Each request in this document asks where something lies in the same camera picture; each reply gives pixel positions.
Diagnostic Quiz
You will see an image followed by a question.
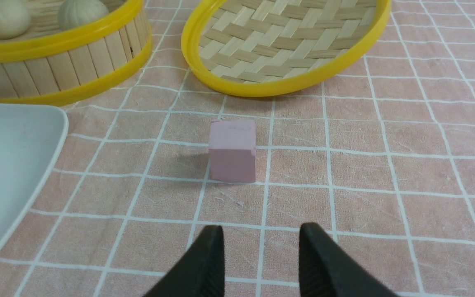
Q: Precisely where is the pale greenish steamed bun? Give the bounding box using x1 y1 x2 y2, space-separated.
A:
58 0 109 30

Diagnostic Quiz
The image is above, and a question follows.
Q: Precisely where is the white square plate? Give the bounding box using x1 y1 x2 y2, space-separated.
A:
0 103 68 250

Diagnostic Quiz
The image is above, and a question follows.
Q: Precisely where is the pink checkered tablecloth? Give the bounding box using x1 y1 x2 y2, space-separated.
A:
0 0 475 297

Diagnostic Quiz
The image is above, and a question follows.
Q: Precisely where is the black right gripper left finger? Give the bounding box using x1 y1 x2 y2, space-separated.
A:
144 225 226 297

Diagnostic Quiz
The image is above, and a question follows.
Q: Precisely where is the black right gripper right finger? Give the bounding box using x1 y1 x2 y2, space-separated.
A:
299 222 397 297

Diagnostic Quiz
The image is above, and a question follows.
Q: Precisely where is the pink wooden cube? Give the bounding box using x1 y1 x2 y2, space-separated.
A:
209 119 256 183

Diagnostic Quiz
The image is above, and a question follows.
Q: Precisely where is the bamboo steamer basket yellow rim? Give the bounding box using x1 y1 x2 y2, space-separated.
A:
0 0 152 106

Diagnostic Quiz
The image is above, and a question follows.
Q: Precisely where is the woven bamboo steamer lid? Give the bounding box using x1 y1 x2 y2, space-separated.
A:
181 0 391 97

